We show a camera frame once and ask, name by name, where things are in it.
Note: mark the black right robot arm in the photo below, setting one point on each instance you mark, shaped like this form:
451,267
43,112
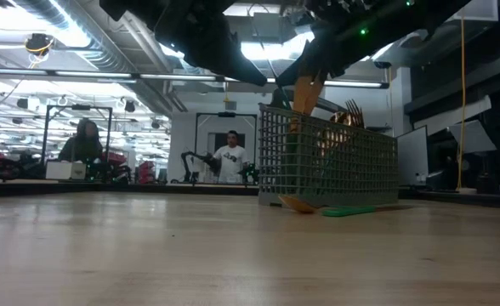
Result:
424,17

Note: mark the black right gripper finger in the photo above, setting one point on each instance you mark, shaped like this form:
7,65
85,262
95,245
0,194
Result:
309,64

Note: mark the grey mesh cutlery caddy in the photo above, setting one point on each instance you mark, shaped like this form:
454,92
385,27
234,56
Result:
360,170

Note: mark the long ceiling strip light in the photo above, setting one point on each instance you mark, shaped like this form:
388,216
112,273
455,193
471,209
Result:
92,74

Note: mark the white box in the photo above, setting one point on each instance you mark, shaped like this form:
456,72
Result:
65,170

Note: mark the black background robot arm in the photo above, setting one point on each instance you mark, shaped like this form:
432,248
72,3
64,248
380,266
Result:
186,163

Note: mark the person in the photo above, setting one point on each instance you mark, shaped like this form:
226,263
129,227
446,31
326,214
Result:
82,144
231,161

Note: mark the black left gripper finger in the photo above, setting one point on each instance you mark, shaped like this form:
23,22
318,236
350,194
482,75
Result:
241,64

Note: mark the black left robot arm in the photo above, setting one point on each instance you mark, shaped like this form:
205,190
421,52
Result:
126,8

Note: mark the black gantry frame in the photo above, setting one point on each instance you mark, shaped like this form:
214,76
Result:
226,114
44,136

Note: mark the white board panel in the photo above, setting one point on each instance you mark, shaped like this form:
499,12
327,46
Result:
411,157
471,136

